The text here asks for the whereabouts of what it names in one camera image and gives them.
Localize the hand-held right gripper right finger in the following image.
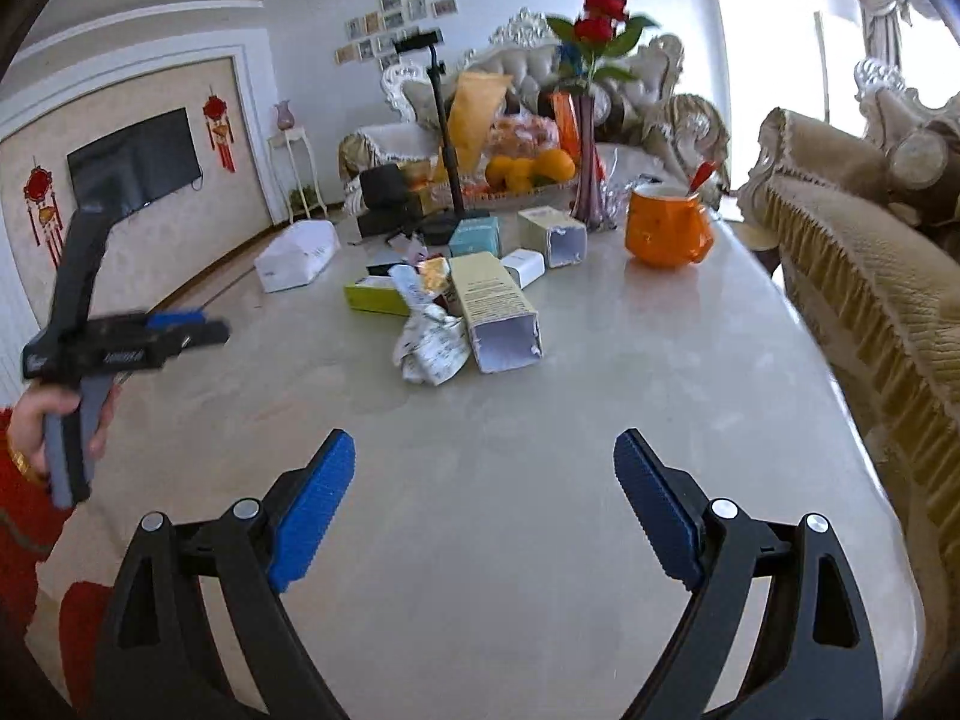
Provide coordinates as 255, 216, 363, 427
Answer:
613, 427, 884, 720

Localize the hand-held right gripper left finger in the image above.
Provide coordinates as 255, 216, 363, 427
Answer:
88, 429, 356, 720

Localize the white paper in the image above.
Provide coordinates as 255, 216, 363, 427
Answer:
391, 304, 472, 389

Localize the tall beige carton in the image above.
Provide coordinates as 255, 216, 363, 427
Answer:
448, 251, 542, 376

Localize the person's left forearm red sleeve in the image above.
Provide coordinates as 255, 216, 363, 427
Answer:
0, 405, 57, 616

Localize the person's left hand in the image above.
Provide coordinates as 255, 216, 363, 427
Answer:
9, 382, 122, 476

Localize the red hanging knot ornament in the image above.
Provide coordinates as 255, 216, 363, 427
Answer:
201, 94, 237, 175
21, 157, 67, 269

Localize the pink tissue box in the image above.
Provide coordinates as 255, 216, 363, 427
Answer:
253, 221, 340, 293

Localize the white carved coffee table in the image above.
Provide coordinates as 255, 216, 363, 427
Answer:
34, 142, 927, 720

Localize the yellow green flat box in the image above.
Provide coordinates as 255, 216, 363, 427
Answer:
343, 276, 413, 316

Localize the white side stand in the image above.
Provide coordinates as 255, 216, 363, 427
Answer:
268, 127, 331, 222

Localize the small white box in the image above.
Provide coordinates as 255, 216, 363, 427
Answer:
501, 249, 546, 290

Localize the orange ceramic mug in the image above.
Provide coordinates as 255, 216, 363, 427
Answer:
625, 181, 717, 269

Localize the teal box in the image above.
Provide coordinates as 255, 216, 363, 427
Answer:
448, 216, 501, 260

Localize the pale green open box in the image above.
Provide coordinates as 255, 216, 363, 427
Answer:
517, 206, 588, 269

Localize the beige fringed sofa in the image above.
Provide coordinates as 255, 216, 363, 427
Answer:
739, 109, 960, 661

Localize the glass fruit tray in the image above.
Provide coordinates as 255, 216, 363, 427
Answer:
431, 172, 582, 205

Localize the black phone stand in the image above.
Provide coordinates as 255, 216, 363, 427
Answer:
394, 28, 462, 245

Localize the clear plastic wrap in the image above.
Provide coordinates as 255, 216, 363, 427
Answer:
600, 150, 661, 215

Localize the purple glass vase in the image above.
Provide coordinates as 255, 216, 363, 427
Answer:
570, 86, 617, 230

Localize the orange snack packet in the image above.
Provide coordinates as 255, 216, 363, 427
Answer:
551, 91, 582, 158

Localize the white carved tufted sofa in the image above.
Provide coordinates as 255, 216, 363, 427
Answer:
339, 7, 732, 200

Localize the brown beige round cushion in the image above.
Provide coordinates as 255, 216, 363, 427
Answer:
889, 127, 957, 192

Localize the carved tufted long sofa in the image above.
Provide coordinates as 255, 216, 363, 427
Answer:
855, 56, 960, 241

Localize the red rose bunch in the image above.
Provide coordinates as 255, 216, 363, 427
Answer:
546, 0, 661, 91

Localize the grey draped curtain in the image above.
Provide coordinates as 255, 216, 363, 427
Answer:
855, 0, 938, 76

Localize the black wall television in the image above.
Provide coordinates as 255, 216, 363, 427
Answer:
67, 106, 203, 220

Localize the gold bracelet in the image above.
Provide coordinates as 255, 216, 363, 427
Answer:
6, 427, 44, 487

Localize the group of wall photo frames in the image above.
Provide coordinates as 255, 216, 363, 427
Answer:
334, 0, 458, 68

